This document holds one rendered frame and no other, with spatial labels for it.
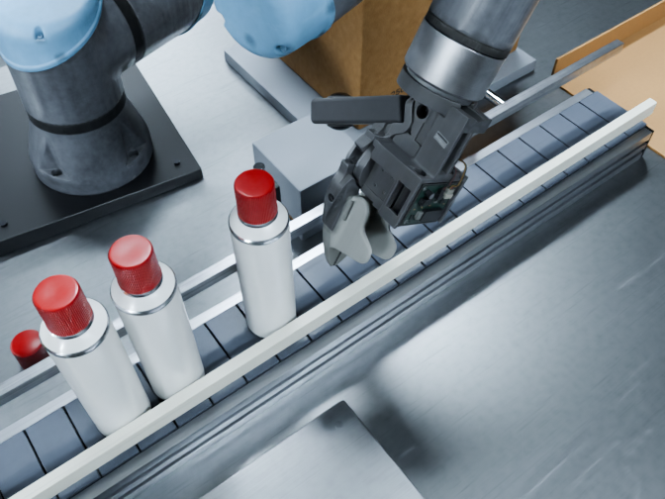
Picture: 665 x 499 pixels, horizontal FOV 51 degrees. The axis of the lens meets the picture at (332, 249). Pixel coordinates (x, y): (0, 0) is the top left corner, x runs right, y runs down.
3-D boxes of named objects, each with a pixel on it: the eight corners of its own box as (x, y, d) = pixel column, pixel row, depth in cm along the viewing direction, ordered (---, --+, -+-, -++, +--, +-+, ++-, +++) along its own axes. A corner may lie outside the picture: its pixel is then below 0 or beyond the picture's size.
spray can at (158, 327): (167, 415, 65) (113, 291, 48) (142, 374, 67) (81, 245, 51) (216, 384, 67) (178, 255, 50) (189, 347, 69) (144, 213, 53)
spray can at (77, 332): (111, 452, 62) (34, 337, 46) (86, 410, 65) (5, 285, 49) (162, 420, 64) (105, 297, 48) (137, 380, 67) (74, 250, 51)
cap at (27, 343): (40, 338, 75) (30, 322, 73) (59, 355, 74) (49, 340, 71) (13, 359, 74) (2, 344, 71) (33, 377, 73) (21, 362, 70)
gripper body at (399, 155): (388, 236, 59) (455, 114, 53) (328, 177, 64) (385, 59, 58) (439, 228, 65) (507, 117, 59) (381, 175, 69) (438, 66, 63)
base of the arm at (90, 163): (42, 209, 84) (15, 149, 76) (26, 130, 92) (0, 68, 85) (164, 177, 88) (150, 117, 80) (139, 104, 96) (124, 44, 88)
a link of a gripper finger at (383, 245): (360, 294, 68) (403, 220, 63) (325, 255, 71) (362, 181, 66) (381, 289, 70) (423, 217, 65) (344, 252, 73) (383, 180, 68)
